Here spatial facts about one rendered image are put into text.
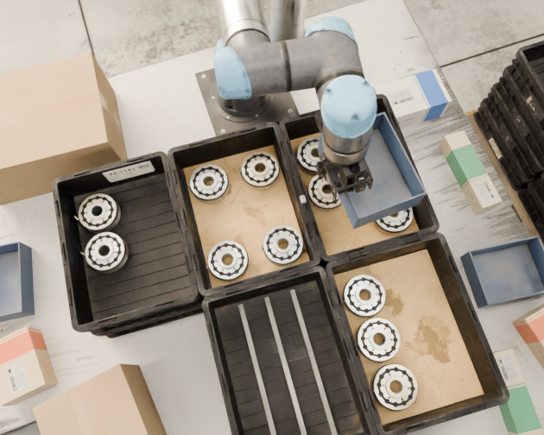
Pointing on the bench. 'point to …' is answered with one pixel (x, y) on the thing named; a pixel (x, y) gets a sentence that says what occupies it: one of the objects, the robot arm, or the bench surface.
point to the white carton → (416, 97)
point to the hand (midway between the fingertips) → (338, 178)
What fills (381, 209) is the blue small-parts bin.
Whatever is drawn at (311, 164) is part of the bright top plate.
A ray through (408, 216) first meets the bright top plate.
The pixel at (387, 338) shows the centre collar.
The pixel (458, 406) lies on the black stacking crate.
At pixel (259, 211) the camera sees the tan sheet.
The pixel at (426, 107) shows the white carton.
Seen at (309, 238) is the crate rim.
